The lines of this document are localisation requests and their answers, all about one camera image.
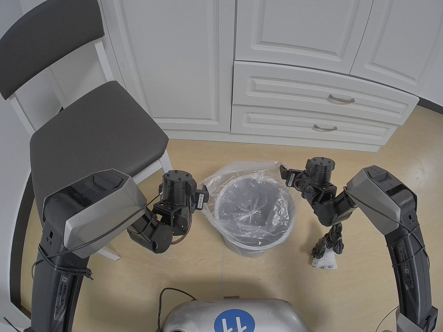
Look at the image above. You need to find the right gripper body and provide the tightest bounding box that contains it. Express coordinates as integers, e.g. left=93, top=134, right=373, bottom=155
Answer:
left=279, top=165, right=307, bottom=189

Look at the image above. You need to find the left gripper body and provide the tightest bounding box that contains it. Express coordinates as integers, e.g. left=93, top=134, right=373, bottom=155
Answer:
left=190, top=184, right=210, bottom=213

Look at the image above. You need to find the clear plastic bag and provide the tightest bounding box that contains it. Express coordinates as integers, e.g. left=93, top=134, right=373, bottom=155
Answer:
left=202, top=160, right=297, bottom=252

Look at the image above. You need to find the black plastic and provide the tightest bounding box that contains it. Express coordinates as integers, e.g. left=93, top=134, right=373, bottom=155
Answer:
left=311, top=224, right=347, bottom=259

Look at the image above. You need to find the white printed wrapper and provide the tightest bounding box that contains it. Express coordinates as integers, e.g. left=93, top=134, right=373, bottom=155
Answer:
left=311, top=250, right=338, bottom=271

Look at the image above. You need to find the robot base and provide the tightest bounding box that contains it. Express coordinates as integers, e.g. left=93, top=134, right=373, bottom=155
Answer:
left=163, top=298, right=312, bottom=332

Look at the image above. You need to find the light grey trash bin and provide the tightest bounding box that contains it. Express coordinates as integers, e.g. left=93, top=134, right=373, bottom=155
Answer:
left=214, top=174, right=297, bottom=257

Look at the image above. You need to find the white chair with grey seat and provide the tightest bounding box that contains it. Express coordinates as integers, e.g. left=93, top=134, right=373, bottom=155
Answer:
left=0, top=0, right=187, bottom=263

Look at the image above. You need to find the white wardrobe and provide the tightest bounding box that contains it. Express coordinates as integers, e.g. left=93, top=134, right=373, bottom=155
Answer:
left=95, top=0, right=443, bottom=153

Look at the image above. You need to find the black cable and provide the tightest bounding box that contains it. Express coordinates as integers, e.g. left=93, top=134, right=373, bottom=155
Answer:
left=157, top=288, right=198, bottom=332

